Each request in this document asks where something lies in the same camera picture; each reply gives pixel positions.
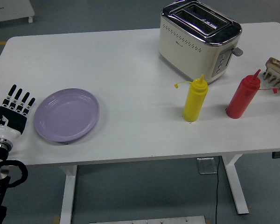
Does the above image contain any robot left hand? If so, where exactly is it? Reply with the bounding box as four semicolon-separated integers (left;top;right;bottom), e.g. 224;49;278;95
0;84;36;142

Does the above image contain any purple plate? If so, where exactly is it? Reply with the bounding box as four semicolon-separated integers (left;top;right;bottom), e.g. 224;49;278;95
33;88;100;143

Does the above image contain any cream and chrome toaster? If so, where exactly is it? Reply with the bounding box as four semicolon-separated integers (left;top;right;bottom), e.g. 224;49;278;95
159;0;244;85

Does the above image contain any brown bread slice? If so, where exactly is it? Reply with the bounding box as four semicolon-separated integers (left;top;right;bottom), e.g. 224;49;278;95
265;57;280;81

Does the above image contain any small metal floor plate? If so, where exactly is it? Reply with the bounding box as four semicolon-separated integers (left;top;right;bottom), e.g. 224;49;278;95
196;157;218;175

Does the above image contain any white table leg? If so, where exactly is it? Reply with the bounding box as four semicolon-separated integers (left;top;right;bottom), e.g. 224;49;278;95
220;154;250;215
58;165;78;224

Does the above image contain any white platform furniture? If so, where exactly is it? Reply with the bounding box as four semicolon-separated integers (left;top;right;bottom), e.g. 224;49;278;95
0;0;35;24

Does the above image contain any yellow squeeze bottle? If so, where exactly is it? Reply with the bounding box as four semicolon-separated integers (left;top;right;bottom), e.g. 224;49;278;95
174;74;209;123

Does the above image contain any red squeeze bottle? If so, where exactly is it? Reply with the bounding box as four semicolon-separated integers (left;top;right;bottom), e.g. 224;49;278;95
225;69;279;119

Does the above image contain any metal toast rack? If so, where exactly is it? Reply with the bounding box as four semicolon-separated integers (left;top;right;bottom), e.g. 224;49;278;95
262;71;280;94

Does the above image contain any black floor cable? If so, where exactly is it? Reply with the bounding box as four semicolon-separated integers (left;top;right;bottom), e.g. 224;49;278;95
214;155;220;224

